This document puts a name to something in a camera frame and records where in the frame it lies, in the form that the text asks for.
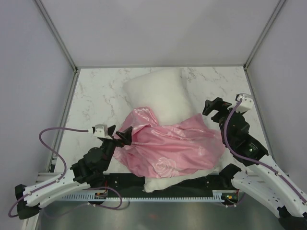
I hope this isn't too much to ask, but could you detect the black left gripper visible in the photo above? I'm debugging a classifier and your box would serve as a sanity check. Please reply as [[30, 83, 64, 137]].
[[102, 125, 133, 170]]

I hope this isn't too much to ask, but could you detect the pink satin pillowcase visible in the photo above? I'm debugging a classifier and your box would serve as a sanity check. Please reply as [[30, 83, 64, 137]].
[[113, 107, 225, 179]]

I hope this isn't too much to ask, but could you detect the white pillow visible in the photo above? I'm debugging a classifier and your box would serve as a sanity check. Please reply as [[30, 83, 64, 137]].
[[121, 67, 220, 193]]

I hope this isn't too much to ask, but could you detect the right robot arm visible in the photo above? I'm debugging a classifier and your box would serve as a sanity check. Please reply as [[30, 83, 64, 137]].
[[202, 93, 307, 230]]

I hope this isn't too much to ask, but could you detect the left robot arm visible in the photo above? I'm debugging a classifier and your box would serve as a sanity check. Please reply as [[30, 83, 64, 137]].
[[8, 124, 133, 220]]

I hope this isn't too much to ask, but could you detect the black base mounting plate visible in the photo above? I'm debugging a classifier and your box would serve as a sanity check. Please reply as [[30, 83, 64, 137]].
[[94, 169, 235, 196]]

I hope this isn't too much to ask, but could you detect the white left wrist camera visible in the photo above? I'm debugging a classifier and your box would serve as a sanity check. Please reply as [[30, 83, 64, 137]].
[[88, 124, 108, 138]]

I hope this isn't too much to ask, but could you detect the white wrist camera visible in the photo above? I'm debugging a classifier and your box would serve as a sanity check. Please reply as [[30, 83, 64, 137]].
[[236, 93, 254, 114], [88, 124, 108, 138]]

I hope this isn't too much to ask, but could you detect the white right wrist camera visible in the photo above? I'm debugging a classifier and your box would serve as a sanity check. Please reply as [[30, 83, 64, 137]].
[[236, 93, 254, 114]]

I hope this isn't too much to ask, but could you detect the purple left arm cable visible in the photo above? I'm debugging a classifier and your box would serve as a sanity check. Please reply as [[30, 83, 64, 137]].
[[8, 127, 123, 219]]

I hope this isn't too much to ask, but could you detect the white slotted cable duct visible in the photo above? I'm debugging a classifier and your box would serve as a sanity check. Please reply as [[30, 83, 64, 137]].
[[59, 190, 236, 202]]

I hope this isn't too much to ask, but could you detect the aluminium front rail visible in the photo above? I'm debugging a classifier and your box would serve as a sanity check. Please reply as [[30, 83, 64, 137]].
[[35, 171, 82, 184]]

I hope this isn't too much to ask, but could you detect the left aluminium frame post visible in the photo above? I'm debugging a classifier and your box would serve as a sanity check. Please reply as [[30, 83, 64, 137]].
[[33, 0, 78, 73]]

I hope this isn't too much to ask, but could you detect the aluminium frame post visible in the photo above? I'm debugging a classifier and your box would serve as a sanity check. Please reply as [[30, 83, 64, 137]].
[[243, 0, 287, 71], [33, 0, 78, 73]]

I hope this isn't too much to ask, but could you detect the right aluminium frame post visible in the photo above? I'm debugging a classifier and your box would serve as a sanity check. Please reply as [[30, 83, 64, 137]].
[[243, 0, 287, 71]]

